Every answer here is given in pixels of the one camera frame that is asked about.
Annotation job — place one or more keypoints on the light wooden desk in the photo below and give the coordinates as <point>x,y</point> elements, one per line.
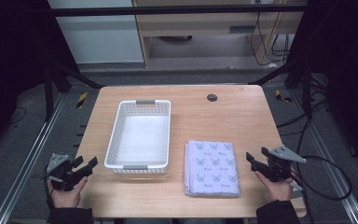
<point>199,26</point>

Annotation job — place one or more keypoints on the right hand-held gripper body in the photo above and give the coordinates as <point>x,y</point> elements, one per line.
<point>278,166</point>

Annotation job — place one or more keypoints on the person's right hand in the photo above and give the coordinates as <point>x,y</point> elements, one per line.
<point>276,190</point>

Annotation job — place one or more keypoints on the yellow black striped tape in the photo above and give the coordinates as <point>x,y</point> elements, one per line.
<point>81,100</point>
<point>282,96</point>

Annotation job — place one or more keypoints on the white cabinet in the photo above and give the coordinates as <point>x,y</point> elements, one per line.
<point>99,34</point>

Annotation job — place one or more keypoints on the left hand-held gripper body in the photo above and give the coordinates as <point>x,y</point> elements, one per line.
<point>60,169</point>

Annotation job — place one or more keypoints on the folded lilac printed cloth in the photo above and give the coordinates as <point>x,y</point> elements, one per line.
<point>212,169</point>

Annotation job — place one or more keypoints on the aluminium floor rail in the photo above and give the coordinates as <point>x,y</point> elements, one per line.
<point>329,155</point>
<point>31,155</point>

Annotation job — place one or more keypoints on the black horizontal frame bar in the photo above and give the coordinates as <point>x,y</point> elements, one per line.
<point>167,10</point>

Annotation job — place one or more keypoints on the person's left hand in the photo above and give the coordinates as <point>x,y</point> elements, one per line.
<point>65,197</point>

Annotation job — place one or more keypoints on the white perforated plastic basket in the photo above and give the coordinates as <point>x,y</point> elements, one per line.
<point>143,137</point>

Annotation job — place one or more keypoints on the black frame strut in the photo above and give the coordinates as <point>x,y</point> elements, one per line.
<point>74,76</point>
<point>292,74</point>

